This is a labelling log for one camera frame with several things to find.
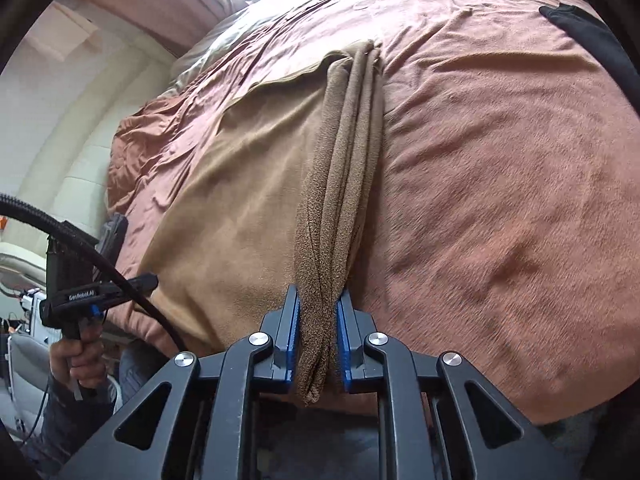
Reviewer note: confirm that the person's patterned grey pants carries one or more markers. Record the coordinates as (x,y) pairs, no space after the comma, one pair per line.
(140,375)

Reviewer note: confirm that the brown printed t-shirt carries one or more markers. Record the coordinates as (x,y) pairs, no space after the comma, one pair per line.
(240,185)

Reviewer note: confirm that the person's left forearm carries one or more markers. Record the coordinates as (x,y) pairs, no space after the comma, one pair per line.
(65,430)

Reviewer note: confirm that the black folded garment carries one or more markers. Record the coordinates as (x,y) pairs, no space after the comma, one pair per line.
(600,45)

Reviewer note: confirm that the person's left hand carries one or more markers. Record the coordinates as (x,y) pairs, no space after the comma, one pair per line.
(80,360)

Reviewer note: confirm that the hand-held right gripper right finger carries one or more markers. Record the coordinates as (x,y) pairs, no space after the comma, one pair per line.
(342,340)

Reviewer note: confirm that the orange bed blanket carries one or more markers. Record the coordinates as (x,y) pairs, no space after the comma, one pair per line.
(500,160)

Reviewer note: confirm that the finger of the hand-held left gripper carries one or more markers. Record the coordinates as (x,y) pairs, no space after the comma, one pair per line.
(135,285)

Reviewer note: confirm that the grey folded clothes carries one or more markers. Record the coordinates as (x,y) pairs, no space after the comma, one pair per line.
(112,235)

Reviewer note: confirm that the cream padded headboard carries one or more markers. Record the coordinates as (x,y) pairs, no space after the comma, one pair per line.
(75,135)

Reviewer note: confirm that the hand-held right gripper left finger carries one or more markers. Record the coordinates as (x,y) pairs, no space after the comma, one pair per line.
(295,340)

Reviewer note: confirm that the grey green duvet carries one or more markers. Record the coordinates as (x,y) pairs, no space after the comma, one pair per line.
(210,45)

